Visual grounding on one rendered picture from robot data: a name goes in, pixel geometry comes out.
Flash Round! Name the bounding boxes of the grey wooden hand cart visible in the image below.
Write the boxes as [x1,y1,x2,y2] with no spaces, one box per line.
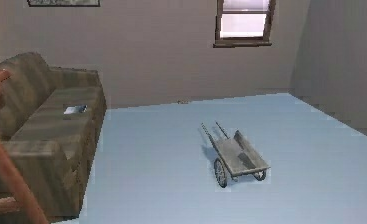
[200,120,272,189]

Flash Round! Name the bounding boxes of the small silver flat device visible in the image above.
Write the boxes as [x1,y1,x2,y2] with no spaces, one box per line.
[63,104,89,116]

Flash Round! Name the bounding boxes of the brown framed window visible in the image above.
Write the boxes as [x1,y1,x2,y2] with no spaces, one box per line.
[213,0,277,49]

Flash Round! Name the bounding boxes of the brown striped sofa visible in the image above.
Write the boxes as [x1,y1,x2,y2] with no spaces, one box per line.
[0,51,108,222]

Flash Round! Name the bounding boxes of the dark framed wall picture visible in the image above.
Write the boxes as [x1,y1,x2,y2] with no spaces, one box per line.
[26,0,101,8]

